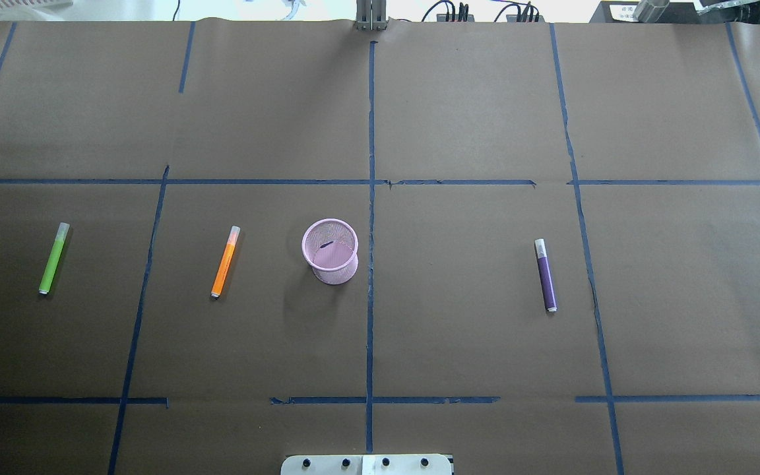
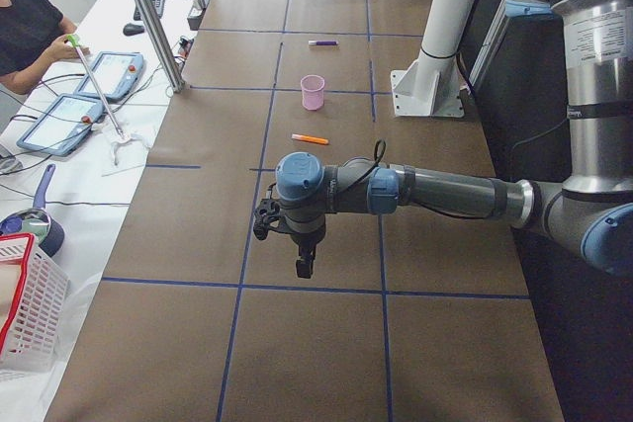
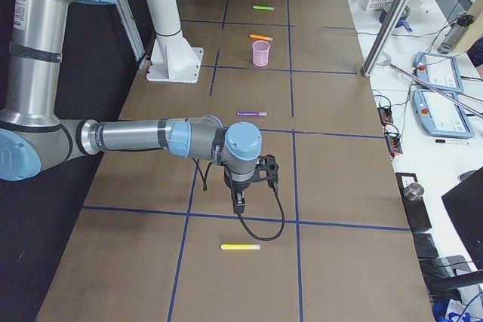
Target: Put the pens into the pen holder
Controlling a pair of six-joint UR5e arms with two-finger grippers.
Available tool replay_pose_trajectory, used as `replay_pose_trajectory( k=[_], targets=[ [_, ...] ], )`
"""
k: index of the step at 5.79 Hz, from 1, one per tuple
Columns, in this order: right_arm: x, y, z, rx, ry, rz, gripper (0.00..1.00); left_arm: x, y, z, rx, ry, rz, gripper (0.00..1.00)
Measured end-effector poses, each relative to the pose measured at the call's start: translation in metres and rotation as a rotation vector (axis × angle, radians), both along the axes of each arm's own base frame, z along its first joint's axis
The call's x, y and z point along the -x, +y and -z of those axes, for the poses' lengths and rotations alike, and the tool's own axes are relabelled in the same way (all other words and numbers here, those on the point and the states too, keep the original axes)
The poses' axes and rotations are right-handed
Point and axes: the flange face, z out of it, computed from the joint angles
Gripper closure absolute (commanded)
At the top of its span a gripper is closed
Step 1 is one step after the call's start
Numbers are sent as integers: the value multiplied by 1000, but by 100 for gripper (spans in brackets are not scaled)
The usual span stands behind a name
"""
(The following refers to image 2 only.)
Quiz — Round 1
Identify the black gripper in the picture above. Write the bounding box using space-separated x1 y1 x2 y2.
291 230 323 278

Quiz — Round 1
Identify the orange marker pen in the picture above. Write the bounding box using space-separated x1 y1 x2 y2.
291 133 329 145

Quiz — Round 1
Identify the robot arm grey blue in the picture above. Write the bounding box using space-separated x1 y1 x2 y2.
253 0 632 278

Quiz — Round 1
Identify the blue saucepan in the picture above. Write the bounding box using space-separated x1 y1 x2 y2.
1 164 65 257

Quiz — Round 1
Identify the far teach pendant tablet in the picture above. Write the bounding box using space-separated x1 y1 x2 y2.
88 51 144 103

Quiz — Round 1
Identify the teach pendant tablet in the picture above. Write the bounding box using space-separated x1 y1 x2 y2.
16 94 105 156
88 51 144 103

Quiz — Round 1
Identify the white red plastic basket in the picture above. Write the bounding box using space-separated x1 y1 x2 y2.
1 233 68 380

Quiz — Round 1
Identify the near teach pendant tablet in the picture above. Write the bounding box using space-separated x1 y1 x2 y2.
16 94 105 156

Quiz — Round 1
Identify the black computer mouse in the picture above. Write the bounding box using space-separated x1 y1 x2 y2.
123 23 145 37

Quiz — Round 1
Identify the person in black shirt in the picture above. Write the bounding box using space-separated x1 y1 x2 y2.
1 0 78 95

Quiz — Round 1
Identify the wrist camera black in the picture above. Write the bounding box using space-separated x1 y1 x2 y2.
252 198 281 241

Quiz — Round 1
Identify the green handled reacher grabber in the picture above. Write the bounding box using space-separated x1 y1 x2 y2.
64 34 150 168

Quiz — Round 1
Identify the aluminium frame post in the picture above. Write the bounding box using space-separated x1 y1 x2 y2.
135 0 185 93

